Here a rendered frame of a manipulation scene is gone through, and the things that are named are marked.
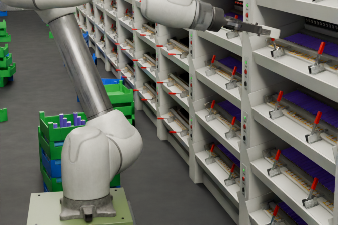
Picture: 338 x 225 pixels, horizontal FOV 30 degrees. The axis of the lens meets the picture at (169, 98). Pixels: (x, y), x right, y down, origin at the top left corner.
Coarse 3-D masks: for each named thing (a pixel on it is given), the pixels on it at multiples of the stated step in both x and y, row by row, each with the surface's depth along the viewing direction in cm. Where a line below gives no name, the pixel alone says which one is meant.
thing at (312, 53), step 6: (276, 42) 211; (282, 42) 206; (288, 42) 204; (294, 48) 198; (300, 48) 194; (306, 48) 192; (294, 54) 195; (300, 54) 192; (306, 54) 191; (312, 54) 187; (324, 54) 181; (318, 60) 184; (324, 60) 180; (336, 60) 173; (336, 66) 174
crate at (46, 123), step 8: (40, 112) 275; (80, 112) 283; (40, 120) 275; (48, 120) 278; (56, 120) 280; (72, 120) 282; (40, 128) 277; (48, 128) 259; (56, 128) 260; (64, 128) 261; (72, 128) 263; (48, 136) 261; (56, 136) 261; (64, 136) 262
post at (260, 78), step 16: (256, 16) 213; (272, 16) 214; (288, 16) 216; (256, 64) 217; (256, 80) 219; (272, 80) 220; (256, 128) 223; (256, 144) 224; (240, 160) 234; (240, 176) 236; (256, 176) 227; (240, 192) 237; (256, 192) 229; (240, 208) 238; (240, 224) 239
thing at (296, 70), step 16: (288, 32) 217; (320, 32) 204; (336, 32) 194; (256, 48) 215; (272, 64) 201; (288, 64) 190; (304, 64) 186; (304, 80) 179; (320, 80) 169; (336, 80) 165; (336, 96) 162
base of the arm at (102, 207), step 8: (64, 200) 207; (72, 200) 204; (88, 200) 204; (96, 200) 204; (104, 200) 207; (64, 208) 206; (72, 208) 204; (80, 208) 203; (88, 208) 202; (96, 208) 205; (104, 208) 206; (112, 208) 207; (64, 216) 202; (72, 216) 203; (80, 216) 203; (88, 216) 204; (96, 216) 204; (104, 216) 204; (112, 216) 204
